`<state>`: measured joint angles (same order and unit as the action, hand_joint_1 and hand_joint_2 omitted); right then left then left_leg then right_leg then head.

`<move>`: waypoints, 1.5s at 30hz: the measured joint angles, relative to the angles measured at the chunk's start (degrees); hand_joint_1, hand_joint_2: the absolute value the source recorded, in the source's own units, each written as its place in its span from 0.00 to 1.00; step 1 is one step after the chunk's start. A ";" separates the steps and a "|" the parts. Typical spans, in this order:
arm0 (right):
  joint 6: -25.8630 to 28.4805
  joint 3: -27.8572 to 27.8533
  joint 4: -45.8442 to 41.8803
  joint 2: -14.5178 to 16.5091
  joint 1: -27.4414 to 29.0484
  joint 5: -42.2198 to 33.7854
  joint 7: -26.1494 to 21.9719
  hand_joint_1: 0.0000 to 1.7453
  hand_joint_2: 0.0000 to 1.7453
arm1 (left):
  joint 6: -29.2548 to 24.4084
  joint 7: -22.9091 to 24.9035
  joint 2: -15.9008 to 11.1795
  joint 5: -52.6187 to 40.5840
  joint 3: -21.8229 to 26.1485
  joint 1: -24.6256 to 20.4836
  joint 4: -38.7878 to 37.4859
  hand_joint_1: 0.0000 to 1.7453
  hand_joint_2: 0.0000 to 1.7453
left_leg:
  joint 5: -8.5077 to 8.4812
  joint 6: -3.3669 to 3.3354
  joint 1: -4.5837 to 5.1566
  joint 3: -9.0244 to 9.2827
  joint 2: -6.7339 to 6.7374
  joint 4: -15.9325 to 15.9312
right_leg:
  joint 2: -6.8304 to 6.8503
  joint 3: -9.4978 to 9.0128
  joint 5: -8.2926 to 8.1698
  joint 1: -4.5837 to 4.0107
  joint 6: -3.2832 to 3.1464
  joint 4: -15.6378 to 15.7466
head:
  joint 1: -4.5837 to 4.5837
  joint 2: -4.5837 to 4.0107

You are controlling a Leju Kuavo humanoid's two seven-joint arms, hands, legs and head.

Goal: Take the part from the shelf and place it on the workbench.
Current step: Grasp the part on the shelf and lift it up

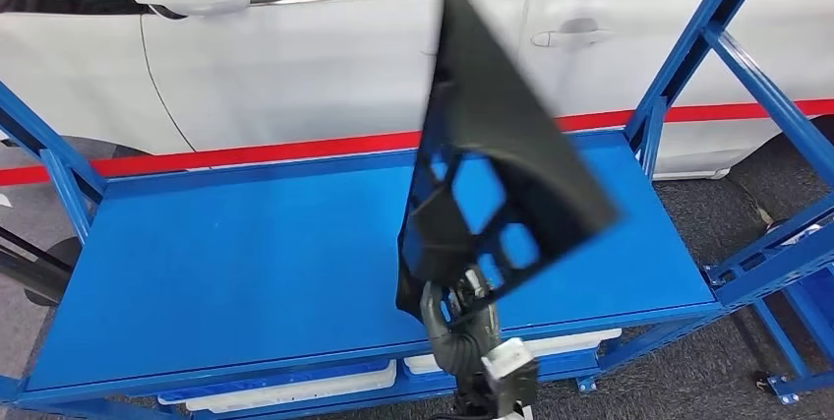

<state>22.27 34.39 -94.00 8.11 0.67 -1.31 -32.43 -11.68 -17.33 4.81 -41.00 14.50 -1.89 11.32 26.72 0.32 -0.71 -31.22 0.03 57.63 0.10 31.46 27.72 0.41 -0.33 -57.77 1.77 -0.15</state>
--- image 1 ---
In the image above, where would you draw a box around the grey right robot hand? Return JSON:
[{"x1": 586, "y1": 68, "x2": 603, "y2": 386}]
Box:
[{"x1": 420, "y1": 266, "x2": 503, "y2": 344}]

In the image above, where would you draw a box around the black plastic car part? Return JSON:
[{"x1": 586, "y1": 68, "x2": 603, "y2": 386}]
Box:
[{"x1": 395, "y1": 0, "x2": 621, "y2": 328}]

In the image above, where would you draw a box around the blue metal shelf rack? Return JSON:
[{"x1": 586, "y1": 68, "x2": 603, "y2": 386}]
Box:
[{"x1": 0, "y1": 0, "x2": 834, "y2": 420}]

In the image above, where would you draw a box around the blue shelf rack on castors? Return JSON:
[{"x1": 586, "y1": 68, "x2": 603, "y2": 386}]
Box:
[{"x1": 706, "y1": 195, "x2": 834, "y2": 405}]

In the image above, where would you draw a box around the white plastic crate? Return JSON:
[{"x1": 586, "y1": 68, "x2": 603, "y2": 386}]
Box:
[
  {"x1": 185, "y1": 361, "x2": 398, "y2": 413},
  {"x1": 403, "y1": 329, "x2": 624, "y2": 376}
]

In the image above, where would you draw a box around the white car with red stripe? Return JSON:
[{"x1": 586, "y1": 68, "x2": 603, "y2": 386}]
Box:
[{"x1": 0, "y1": 0, "x2": 834, "y2": 187}]

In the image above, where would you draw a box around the black round stanchion base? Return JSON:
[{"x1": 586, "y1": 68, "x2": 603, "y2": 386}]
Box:
[{"x1": 26, "y1": 236, "x2": 83, "y2": 308}]

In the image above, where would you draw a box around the stanchion with chrome base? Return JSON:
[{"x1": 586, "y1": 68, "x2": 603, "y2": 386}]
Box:
[{"x1": 0, "y1": 226, "x2": 74, "y2": 304}]

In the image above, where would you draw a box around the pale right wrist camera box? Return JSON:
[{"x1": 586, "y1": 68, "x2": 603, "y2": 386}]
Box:
[{"x1": 480, "y1": 337, "x2": 540, "y2": 405}]

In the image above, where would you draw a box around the white car door handle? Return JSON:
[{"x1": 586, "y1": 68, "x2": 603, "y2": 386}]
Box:
[{"x1": 530, "y1": 18, "x2": 617, "y2": 48}]

